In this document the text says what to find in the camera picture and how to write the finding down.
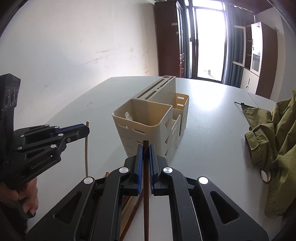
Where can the person's left hand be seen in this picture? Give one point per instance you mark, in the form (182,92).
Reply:
(28,194)

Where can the dark blue curtain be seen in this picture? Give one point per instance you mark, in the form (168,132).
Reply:
(234,16)

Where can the tape roll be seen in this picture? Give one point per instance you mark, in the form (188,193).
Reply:
(265,175)

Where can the glass door cabinet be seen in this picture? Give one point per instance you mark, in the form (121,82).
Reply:
(258,56)

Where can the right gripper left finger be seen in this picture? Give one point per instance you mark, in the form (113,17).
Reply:
(92,209)

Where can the olive green jacket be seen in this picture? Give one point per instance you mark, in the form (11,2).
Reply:
(271,144)

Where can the white slotted utensil holder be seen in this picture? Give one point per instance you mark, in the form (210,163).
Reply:
(157,114)

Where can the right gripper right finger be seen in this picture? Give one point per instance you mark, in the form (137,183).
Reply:
(199,209)

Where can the dark brown wooden wardrobe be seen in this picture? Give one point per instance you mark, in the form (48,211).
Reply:
(170,38)

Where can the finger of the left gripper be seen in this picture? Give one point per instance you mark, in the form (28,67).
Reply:
(79,128)
(76,135)

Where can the balcony glass door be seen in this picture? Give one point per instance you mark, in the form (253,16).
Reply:
(207,33)

